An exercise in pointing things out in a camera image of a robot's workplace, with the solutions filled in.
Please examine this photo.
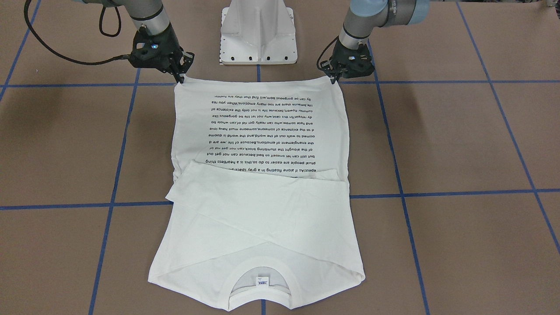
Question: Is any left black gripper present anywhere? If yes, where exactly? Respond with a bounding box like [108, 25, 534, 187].
[319, 38, 375, 84]

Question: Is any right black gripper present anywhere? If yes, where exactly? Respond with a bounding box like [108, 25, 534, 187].
[129, 24, 195, 84]

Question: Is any white long-sleeve printed shirt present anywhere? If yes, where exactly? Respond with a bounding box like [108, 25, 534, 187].
[148, 77, 365, 311]

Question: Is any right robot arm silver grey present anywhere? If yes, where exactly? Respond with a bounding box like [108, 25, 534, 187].
[95, 0, 194, 83]

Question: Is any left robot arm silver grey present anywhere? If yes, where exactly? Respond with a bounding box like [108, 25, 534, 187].
[316, 0, 430, 84]

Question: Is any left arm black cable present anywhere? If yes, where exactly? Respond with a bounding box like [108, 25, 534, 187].
[316, 37, 340, 73]

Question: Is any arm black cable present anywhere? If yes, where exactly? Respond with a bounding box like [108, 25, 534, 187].
[316, 37, 340, 73]
[24, 0, 136, 66]

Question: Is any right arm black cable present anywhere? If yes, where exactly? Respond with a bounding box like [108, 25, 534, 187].
[24, 0, 136, 66]

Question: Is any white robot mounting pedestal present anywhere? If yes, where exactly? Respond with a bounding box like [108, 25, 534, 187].
[220, 0, 298, 65]

